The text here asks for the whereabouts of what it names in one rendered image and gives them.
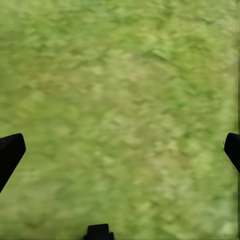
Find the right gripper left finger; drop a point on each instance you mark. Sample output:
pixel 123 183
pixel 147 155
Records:
pixel 12 149

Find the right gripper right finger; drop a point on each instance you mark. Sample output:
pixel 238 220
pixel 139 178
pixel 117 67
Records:
pixel 232 149

